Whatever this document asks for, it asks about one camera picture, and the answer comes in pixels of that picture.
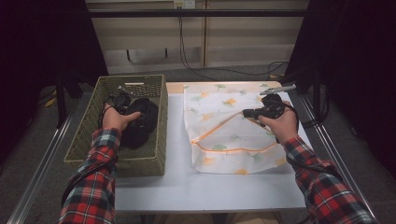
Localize person's left hand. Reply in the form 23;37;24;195
102;104;142;133

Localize black wall cable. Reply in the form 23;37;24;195
177;7;289;82

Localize green woven basket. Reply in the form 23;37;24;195
64;74;169;180

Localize aluminium floor rail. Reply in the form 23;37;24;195
6;101;80;224
299;92;381;224

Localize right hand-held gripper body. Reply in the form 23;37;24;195
256;83;297;119

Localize person's right hand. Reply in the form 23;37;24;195
258;102;300;146

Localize black metal stand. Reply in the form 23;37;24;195
281;0;331;129
55;69;85;129

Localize right hand-held gripper black cable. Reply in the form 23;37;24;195
282;102;301;127

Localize hand-held gripper black cable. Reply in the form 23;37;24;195
98;95;114;129
282;102;301;127

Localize left hand-held gripper black cable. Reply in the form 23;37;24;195
98;95;114;129

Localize white wall socket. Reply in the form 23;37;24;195
173;0;196;9

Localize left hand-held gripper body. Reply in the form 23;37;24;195
110;85;139;116

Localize black garment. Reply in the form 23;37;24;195
120;97;160;150

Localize person's beige trousers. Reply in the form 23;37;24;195
152;212;281;224

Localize metal wall handle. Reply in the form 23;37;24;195
125;48;169;63

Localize black curtain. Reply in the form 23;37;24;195
0;0;108;166
284;0;396;178

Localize white leaf-print mesh laundry bag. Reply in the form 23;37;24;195
182;82;289;175

